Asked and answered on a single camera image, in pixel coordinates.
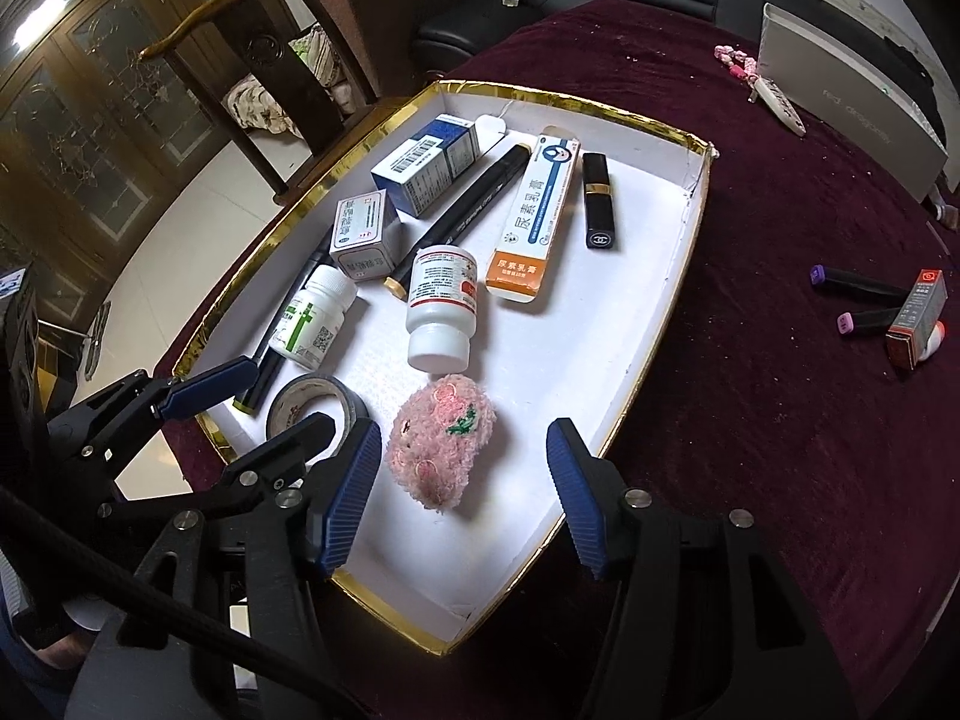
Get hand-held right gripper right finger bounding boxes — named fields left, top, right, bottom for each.
left=545, top=417, right=863, bottom=720

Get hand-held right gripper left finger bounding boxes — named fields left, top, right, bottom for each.
left=67, top=416, right=384, bottom=720

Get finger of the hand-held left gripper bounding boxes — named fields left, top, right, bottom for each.
left=100, top=412, right=336, bottom=520
left=46, top=358, right=261, bottom=467

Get thin black pen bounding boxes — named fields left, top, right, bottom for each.
left=235, top=232, right=335, bottom=416

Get grey tape roll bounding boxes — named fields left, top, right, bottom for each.
left=265, top=372, right=371, bottom=460

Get pink plush toy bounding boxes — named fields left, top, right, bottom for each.
left=385, top=373, right=506, bottom=517

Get white bottle green label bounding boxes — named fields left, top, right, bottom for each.
left=268, top=263, right=359, bottom=371

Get white gold-rimmed tray box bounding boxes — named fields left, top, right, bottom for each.
left=171, top=79, right=719, bottom=659

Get small white grey medicine box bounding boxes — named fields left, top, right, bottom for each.
left=333, top=190, right=403, bottom=283

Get white bottle red label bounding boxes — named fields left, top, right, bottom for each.
left=405, top=244, right=482, bottom=374

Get black marker tan caps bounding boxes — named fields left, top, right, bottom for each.
left=382, top=142, right=531, bottom=299

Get black lipstick gold band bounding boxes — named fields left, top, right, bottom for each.
left=583, top=151, right=618, bottom=251

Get person's left hand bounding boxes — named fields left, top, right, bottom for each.
left=26, top=625, right=97, bottom=667

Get maroon velvet tablecloth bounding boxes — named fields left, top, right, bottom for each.
left=160, top=4, right=960, bottom=720

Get orange white ointment box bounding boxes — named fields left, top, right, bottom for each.
left=484, top=127, right=583, bottom=305

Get floral cloth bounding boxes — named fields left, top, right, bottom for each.
left=223, top=21, right=355, bottom=137

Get blue white medicine box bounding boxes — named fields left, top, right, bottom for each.
left=370, top=113, right=509, bottom=218

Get wooden glass-door cabinet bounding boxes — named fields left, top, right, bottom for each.
left=0, top=0, right=302, bottom=297

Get black marker purple cap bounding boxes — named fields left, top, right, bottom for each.
left=809, top=263, right=913, bottom=299
left=835, top=307, right=902, bottom=338

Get dark wooden chair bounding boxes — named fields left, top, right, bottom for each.
left=140, top=0, right=422, bottom=208

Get red medicine box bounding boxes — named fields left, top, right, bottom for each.
left=884, top=268, right=950, bottom=371

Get silver rectangular box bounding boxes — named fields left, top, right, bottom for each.
left=756, top=2, right=950, bottom=204

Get black braided cable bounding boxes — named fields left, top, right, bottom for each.
left=0, top=481, right=368, bottom=720

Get pink braided hair tie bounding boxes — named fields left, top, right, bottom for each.
left=713, top=43, right=763, bottom=85

